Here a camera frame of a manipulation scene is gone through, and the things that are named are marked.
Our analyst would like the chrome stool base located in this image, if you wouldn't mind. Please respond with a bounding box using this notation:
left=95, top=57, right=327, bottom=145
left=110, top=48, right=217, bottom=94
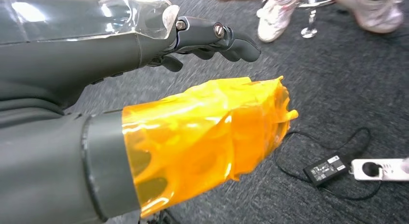
left=295, top=0, right=336, bottom=39

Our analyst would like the black power adapter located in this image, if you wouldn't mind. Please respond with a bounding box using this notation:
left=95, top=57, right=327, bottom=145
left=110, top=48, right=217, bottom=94
left=302, top=154, right=350, bottom=187

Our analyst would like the white sneaker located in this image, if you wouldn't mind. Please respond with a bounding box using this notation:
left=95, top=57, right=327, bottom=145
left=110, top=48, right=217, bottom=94
left=256, top=0, right=303, bottom=43
left=330, top=0, right=404, bottom=34

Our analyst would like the black adapter cable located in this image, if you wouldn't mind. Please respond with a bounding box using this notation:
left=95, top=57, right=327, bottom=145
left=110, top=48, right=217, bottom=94
left=273, top=126, right=383, bottom=202

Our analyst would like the white power strip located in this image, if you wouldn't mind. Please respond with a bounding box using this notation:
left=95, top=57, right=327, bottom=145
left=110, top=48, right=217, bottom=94
left=350, top=157, right=409, bottom=182

